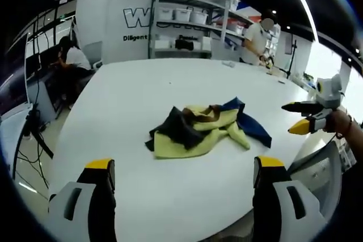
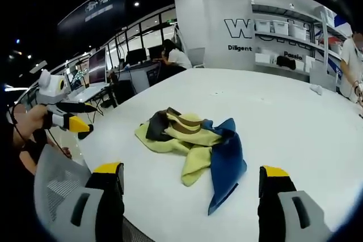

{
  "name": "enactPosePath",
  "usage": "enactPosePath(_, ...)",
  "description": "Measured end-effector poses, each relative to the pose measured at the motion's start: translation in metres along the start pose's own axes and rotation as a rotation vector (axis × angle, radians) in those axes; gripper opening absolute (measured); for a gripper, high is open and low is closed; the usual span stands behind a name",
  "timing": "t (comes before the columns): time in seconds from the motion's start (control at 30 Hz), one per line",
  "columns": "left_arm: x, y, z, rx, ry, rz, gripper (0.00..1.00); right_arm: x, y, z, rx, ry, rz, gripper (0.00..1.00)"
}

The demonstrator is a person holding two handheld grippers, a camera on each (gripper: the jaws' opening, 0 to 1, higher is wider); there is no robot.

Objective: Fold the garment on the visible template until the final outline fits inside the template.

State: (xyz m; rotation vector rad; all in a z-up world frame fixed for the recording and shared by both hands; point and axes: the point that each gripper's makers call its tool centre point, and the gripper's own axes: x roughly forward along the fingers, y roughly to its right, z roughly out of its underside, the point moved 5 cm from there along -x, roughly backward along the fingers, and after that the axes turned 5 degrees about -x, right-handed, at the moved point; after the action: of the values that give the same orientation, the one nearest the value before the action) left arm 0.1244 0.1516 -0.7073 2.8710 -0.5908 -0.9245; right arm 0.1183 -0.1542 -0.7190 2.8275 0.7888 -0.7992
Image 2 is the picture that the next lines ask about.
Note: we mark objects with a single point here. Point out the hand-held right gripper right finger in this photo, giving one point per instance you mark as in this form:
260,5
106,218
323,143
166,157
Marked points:
283,213

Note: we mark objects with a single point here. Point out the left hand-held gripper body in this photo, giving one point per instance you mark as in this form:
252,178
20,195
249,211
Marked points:
52,89

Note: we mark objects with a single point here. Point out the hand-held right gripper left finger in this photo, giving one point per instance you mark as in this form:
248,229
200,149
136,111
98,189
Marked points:
93,213

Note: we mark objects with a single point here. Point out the yellow blue brown garment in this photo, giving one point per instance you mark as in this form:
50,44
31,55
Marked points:
198,145

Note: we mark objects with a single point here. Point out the person's left hand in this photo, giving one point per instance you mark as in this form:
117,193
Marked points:
34,121

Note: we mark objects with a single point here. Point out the white laptop computer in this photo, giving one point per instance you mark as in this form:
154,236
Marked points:
75,79

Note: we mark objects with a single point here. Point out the large computer monitor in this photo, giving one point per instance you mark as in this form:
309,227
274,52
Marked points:
97,66

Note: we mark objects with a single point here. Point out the grey mesh office chair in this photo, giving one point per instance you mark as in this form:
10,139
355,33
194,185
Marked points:
56,174

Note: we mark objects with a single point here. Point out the black computer monitor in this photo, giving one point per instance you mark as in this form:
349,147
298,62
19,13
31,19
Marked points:
155,52
136,56

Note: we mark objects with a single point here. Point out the dark hanging banner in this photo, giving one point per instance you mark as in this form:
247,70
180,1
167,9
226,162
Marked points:
93,6

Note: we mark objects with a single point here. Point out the white chair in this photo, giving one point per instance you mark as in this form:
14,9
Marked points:
196,57

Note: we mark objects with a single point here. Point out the small white cloth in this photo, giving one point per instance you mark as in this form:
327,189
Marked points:
316,89

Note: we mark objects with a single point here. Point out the white plastic bin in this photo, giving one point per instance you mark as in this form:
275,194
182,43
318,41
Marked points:
323,79

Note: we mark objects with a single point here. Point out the black bag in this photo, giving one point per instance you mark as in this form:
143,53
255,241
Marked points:
286,62

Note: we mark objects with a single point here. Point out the row of white storage boxes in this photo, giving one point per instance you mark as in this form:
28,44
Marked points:
283,28

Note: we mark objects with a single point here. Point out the white shelf unit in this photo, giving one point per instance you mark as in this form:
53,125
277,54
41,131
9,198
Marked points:
314,18

